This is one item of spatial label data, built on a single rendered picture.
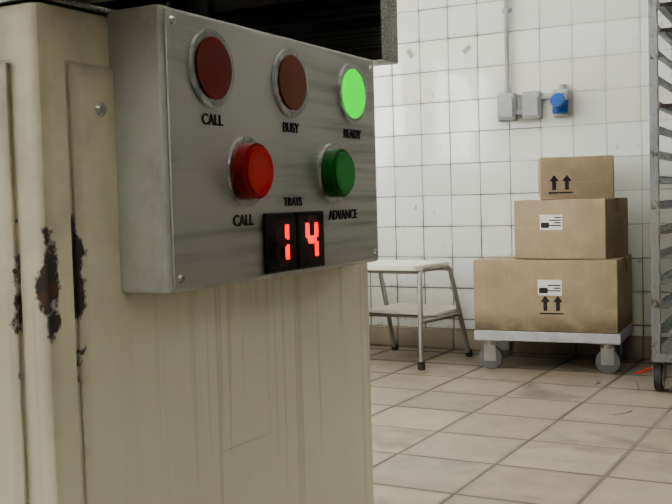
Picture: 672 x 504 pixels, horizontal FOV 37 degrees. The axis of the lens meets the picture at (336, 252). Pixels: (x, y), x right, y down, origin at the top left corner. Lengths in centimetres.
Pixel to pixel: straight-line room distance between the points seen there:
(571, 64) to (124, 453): 427
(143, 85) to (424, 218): 444
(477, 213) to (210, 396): 426
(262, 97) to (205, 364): 15
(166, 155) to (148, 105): 3
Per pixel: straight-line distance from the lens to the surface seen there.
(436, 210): 488
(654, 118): 380
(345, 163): 62
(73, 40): 49
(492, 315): 429
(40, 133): 47
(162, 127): 49
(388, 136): 499
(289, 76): 58
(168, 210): 49
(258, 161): 53
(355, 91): 66
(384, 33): 71
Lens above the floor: 74
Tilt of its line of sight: 3 degrees down
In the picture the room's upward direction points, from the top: 2 degrees counter-clockwise
